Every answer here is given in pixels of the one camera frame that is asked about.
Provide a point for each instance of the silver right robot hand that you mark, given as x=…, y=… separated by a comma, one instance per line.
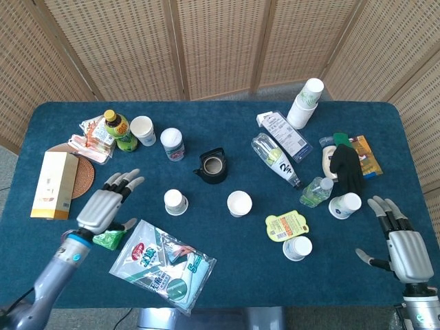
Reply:
x=409, y=254

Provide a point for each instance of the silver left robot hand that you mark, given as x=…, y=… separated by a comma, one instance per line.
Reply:
x=99, y=209

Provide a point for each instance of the white paper cup blue print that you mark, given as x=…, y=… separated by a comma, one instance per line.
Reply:
x=141, y=128
x=297, y=248
x=175, y=204

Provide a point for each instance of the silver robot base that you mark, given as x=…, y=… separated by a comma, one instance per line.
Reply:
x=209, y=319

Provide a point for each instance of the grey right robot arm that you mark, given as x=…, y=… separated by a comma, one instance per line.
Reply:
x=423, y=307

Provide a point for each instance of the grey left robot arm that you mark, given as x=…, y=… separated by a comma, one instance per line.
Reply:
x=51, y=275

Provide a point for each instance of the white paper cup blue logo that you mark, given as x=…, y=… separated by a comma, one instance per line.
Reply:
x=343, y=205

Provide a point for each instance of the plain white paper cup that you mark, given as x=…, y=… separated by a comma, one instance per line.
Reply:
x=239, y=203
x=299, y=115

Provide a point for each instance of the paper cup green leaf print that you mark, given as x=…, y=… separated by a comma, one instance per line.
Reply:
x=312, y=91

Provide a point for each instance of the green tissue pack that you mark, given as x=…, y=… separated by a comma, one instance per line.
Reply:
x=110, y=240

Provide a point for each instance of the brown woven round coaster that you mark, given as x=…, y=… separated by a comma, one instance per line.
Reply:
x=83, y=177

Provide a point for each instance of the beige and gold carton box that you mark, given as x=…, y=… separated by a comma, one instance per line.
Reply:
x=55, y=182

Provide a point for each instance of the pink and white snack packet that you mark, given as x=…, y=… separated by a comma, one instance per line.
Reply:
x=91, y=153

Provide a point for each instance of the brown round wooden board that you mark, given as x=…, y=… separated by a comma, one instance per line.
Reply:
x=60, y=148

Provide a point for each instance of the white snack packet orange print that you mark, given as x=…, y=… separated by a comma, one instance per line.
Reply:
x=98, y=132

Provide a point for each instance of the clear bag of cleaning cloths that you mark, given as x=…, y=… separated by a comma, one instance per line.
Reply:
x=158, y=264

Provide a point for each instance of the green tea bottle yellow cap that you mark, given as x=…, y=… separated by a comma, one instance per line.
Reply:
x=122, y=132

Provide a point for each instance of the white wet wipes canister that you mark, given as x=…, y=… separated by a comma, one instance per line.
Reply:
x=173, y=142

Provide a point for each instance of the black and green work glove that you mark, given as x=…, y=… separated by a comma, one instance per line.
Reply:
x=348, y=163

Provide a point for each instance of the small clear green-tinted bottle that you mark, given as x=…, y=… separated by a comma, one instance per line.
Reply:
x=316, y=192

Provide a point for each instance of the black cast iron teapot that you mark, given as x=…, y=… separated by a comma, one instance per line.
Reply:
x=214, y=176

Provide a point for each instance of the cream tube clear cap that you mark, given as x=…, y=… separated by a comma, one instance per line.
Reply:
x=327, y=159

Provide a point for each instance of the yellow-green cloud-shaped package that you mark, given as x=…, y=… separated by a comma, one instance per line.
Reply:
x=287, y=225

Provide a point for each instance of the clear bottle black label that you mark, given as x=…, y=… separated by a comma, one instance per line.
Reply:
x=276, y=159

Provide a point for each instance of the blue white carton box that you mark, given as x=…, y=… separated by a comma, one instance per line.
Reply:
x=285, y=135

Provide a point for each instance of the woven bamboo folding screen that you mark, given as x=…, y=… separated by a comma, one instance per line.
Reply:
x=220, y=41

